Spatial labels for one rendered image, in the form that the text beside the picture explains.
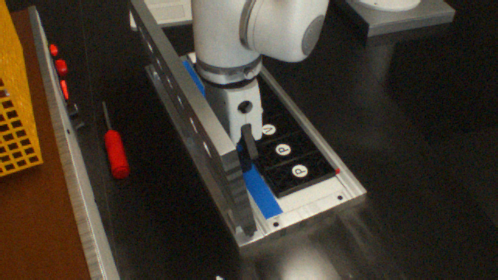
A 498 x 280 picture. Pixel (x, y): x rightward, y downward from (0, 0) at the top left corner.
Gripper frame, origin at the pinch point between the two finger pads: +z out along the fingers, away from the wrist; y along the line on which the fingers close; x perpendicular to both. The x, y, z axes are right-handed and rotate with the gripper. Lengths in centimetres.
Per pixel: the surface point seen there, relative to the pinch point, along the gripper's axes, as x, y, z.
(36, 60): 23.2, 13.7, -15.4
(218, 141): 6.9, -12.9, -16.9
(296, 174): -6.8, -7.9, 0.9
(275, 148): -6.4, -1.9, 0.9
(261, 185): -1.8, -6.7, 2.1
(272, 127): -8.2, 2.3, 0.9
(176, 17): -6.3, 45.5, 3.2
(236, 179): 5.7, -14.7, -12.1
